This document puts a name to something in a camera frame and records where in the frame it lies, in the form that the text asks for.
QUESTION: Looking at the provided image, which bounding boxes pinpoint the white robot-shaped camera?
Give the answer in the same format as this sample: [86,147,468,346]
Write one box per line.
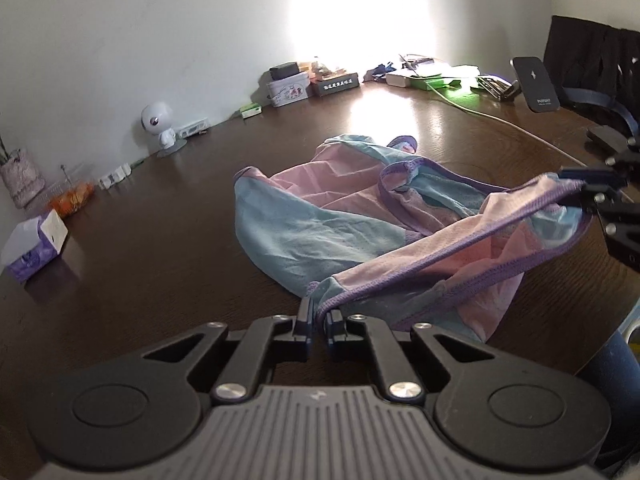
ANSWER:
[140,101,188,157]

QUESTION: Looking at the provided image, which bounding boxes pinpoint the person's dark blue pants leg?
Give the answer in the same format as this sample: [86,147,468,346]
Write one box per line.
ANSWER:
[575,300,640,480]

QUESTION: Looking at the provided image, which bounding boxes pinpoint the black chair with dark clothes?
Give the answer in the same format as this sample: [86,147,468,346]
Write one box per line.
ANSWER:
[542,14,640,153]

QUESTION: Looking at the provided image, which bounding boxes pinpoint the white printed tin box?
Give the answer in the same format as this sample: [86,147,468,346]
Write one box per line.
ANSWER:
[265,72,311,108]

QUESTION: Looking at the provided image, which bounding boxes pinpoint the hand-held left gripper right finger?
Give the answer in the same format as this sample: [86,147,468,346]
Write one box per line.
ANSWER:
[320,309,496,405]

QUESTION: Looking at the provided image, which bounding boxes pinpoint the white plug adapters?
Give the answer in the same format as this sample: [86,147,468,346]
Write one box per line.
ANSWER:
[98,162,132,190]

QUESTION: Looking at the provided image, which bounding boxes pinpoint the clear container of orange snacks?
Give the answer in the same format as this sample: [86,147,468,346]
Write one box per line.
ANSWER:
[47,180,96,217]

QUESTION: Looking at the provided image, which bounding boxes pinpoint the textured pale flower vase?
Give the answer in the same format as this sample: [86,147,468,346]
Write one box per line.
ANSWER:
[0,147,46,209]

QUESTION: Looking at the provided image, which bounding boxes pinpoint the white cable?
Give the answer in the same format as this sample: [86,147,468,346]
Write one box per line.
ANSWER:
[427,85,586,166]

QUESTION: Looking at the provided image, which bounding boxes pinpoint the metal folding stand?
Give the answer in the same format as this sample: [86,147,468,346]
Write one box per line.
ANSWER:
[472,75,521,101]

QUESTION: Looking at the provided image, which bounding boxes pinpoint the dark labelled box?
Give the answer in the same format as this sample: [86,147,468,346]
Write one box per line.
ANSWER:
[311,76,361,98]

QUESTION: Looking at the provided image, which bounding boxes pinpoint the white power strip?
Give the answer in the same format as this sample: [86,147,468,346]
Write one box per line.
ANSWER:
[178,116,210,137]

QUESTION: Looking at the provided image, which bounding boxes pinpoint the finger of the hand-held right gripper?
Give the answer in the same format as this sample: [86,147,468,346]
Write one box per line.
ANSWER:
[557,152,640,188]
[580,184,628,217]

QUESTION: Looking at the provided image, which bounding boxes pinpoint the purple white tissue box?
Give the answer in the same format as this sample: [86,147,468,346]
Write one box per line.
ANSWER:
[0,208,69,282]

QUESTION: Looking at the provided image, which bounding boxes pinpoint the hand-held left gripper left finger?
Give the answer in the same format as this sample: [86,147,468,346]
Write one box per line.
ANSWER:
[142,297,315,406]

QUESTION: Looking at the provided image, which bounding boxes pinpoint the blue crumpled cloth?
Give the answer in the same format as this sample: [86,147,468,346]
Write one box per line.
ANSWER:
[363,62,396,83]

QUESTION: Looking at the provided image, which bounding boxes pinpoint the black wireless charger stand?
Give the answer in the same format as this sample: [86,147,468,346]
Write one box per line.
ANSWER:
[511,56,568,113]

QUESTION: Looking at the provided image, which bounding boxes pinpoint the white flat box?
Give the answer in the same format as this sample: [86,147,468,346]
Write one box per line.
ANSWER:
[385,71,426,88]

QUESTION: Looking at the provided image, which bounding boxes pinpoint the white papers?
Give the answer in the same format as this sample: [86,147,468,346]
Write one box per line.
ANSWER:
[415,62,481,81]

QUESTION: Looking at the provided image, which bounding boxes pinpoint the pink blue sleeveless top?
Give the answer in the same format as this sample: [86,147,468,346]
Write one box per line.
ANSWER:
[233,134,596,347]

